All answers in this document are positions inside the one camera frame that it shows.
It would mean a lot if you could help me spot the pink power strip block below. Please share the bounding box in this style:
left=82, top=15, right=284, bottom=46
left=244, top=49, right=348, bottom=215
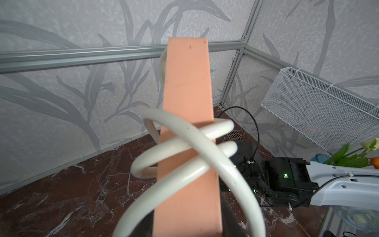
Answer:
left=152, top=37, right=223, bottom=237

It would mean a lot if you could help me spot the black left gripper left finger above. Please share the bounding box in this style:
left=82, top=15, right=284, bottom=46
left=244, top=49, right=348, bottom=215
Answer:
left=130, top=213, right=154, bottom=237

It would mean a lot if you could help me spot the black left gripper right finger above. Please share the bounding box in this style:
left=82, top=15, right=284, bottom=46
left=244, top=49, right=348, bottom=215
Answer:
left=220, top=193, right=246, bottom=237

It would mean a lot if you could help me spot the cream white extension cord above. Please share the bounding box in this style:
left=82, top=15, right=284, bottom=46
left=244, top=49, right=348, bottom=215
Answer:
left=112, top=47, right=266, bottom=237

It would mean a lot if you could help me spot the white wire mesh basket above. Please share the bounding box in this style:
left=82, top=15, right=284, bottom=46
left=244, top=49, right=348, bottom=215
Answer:
left=261, top=67, right=379, bottom=153

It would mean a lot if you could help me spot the beige plastic litter scoop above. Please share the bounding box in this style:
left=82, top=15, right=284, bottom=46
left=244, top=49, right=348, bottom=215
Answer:
left=227, top=130, right=245, bottom=141

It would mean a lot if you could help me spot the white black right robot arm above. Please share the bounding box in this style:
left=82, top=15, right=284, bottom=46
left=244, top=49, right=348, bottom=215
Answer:
left=231, top=141, right=379, bottom=210

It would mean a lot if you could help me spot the artificial flower bouquet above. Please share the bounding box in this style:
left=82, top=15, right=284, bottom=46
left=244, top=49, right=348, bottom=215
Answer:
left=311, top=138, right=379, bottom=170

